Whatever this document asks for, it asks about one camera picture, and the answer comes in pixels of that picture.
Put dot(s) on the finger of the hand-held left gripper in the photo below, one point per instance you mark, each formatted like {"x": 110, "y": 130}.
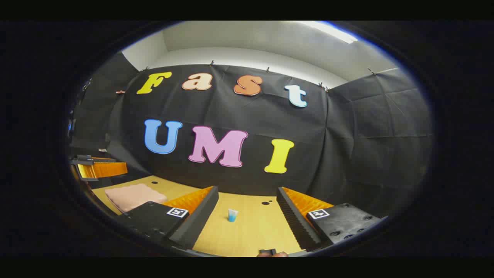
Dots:
{"x": 104, "y": 170}

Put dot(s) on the pink suitcase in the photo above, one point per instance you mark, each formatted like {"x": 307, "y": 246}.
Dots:
{"x": 131, "y": 195}

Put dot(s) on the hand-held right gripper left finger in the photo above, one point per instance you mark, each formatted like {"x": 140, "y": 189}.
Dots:
{"x": 200, "y": 217}

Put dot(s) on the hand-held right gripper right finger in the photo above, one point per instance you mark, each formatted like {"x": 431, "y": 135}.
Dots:
{"x": 295, "y": 224}

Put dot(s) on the small pale blue tube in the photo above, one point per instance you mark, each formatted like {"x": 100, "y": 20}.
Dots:
{"x": 232, "y": 215}

